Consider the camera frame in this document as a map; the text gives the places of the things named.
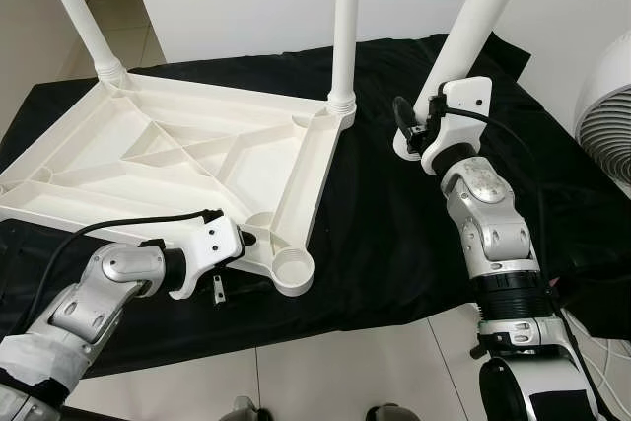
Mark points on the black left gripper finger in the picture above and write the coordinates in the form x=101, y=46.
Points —
x=247, y=239

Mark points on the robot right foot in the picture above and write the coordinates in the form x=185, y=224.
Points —
x=389, y=411

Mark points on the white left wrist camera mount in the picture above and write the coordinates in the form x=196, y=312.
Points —
x=212, y=244

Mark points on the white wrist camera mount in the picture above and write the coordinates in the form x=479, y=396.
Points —
x=212, y=244
x=458, y=110

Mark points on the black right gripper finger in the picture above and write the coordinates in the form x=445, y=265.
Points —
x=404, y=115

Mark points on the black cloth cover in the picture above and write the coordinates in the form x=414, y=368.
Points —
x=394, y=244

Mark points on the white floor fan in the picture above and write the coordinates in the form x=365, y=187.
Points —
x=606, y=125

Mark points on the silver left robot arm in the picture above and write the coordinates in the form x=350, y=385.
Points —
x=99, y=293

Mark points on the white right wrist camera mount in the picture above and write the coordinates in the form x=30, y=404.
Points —
x=458, y=110

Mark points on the white plastic ribbed table top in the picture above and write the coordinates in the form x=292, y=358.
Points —
x=148, y=145

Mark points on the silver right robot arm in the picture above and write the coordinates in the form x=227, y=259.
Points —
x=493, y=234

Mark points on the white plastic table leg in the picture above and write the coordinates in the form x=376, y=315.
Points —
x=79, y=17
x=345, y=27
x=473, y=27

